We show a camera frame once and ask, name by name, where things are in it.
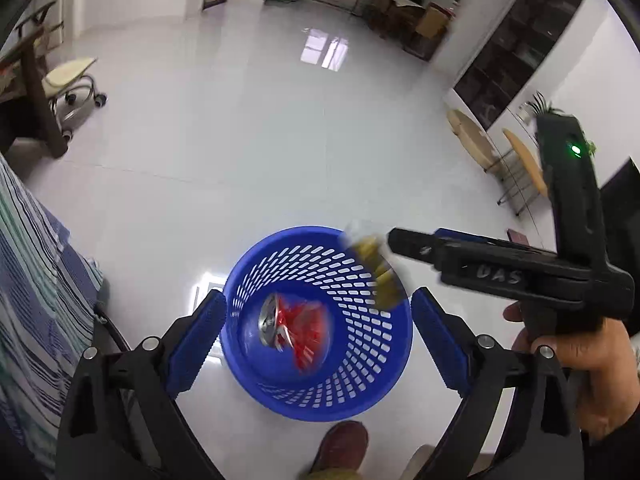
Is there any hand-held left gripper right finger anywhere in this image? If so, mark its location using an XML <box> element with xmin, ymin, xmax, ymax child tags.
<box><xmin>410</xmin><ymin>286</ymin><xmax>586</xmax><ymax>480</ymax></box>

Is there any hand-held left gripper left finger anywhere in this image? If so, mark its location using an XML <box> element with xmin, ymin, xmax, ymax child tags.
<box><xmin>59</xmin><ymin>289</ymin><xmax>228</xmax><ymax>480</ymax></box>

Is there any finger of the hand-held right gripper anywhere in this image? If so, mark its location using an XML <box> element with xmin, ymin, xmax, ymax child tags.
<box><xmin>387</xmin><ymin>227</ymin><xmax>446</xmax><ymax>264</ymax></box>
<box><xmin>433</xmin><ymin>228</ymin><xmax>557</xmax><ymax>257</ymax></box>

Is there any yellow snack packet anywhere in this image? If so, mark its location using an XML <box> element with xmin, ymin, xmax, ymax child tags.
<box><xmin>339</xmin><ymin>221</ymin><xmax>403</xmax><ymax>311</ymax></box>

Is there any blue plastic mesh basket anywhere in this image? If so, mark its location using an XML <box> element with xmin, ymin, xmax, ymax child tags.
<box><xmin>222</xmin><ymin>226</ymin><xmax>414</xmax><ymax>418</ymax></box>

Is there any person's right forearm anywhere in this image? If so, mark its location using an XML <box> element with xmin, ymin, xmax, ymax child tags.
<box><xmin>587</xmin><ymin>395</ymin><xmax>640</xmax><ymax>466</ymax></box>

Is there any person's right hand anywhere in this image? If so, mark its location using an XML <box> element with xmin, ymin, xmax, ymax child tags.
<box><xmin>502</xmin><ymin>302</ymin><xmax>633</xmax><ymax>442</ymax></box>

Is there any crushed red drink can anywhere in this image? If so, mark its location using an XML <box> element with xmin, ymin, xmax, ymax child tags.
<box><xmin>257</xmin><ymin>294</ymin><xmax>333</xmax><ymax>373</ymax></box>

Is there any beige round stool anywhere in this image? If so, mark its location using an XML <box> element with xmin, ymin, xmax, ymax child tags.
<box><xmin>446</xmin><ymin>109</ymin><xmax>501</xmax><ymax>173</ymax></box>

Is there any black screen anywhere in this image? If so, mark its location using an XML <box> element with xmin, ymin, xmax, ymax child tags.
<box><xmin>600</xmin><ymin>157</ymin><xmax>640</xmax><ymax>221</ymax></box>

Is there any person's brown shoe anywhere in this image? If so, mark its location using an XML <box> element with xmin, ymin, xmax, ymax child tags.
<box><xmin>310</xmin><ymin>421</ymin><xmax>370</xmax><ymax>476</ymax></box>

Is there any green potted plant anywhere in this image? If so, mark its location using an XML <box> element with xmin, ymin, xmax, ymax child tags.
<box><xmin>520</xmin><ymin>91</ymin><xmax>598</xmax><ymax>153</ymax></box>

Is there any striped blue green tablecloth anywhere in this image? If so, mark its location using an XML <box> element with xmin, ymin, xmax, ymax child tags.
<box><xmin>0</xmin><ymin>155</ymin><xmax>103</xmax><ymax>480</ymax></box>

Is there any dark glass cabinet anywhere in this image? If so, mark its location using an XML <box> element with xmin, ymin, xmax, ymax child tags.
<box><xmin>454</xmin><ymin>0</ymin><xmax>593</xmax><ymax>128</ymax></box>

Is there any dark wooden desk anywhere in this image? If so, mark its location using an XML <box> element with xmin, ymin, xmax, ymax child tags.
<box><xmin>0</xmin><ymin>25</ymin><xmax>71</xmax><ymax>158</ymax></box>

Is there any beige office swivel chair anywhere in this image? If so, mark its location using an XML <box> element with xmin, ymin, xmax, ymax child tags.
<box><xmin>42</xmin><ymin>57</ymin><xmax>108</xmax><ymax>141</ymax></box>

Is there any wooden cross-frame stand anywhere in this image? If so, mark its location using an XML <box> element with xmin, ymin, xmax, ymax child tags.
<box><xmin>15</xmin><ymin>2</ymin><xmax>63</xmax><ymax>43</ymax></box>

